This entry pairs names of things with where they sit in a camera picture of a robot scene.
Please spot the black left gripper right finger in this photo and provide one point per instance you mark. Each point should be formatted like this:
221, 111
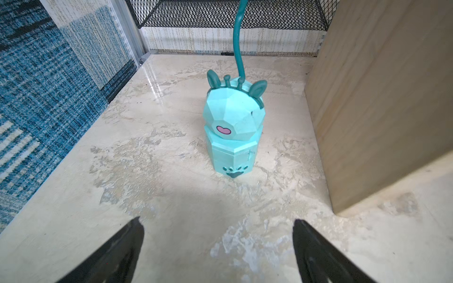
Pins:
319, 261

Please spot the black wire mesh rack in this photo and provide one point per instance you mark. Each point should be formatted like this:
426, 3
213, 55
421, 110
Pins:
314, 15

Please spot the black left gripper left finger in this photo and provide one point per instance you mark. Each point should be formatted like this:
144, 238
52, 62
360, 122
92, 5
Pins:
115, 261

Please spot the wooden two-tier shelf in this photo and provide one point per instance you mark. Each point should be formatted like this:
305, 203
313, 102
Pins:
380, 98

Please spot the teal giraffe desk lamp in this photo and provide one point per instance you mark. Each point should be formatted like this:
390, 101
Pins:
234, 112

